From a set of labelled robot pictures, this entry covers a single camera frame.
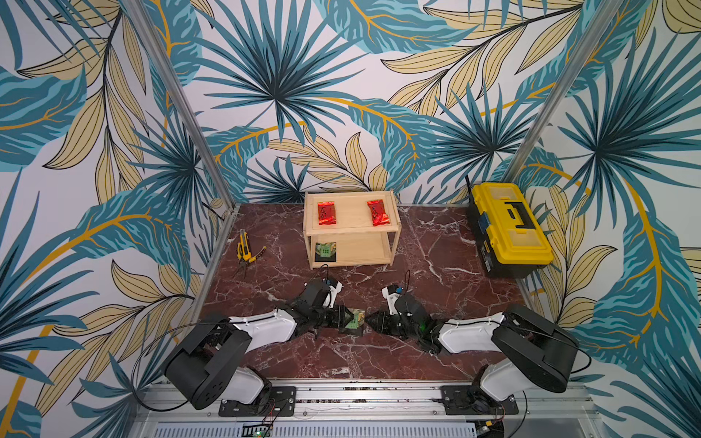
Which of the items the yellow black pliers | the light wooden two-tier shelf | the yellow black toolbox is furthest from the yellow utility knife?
the yellow black toolbox

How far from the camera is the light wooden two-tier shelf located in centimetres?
87

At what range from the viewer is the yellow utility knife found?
1030 mm

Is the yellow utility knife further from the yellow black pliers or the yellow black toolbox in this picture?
the yellow black toolbox

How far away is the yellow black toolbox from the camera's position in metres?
0.89

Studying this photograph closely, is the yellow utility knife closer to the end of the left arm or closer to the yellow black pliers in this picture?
the yellow black pliers

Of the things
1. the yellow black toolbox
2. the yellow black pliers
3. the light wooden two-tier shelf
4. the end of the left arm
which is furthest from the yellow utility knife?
the yellow black toolbox

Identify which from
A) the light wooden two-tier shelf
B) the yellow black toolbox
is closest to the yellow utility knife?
the light wooden two-tier shelf

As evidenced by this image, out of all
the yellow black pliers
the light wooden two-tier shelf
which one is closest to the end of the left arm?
the light wooden two-tier shelf
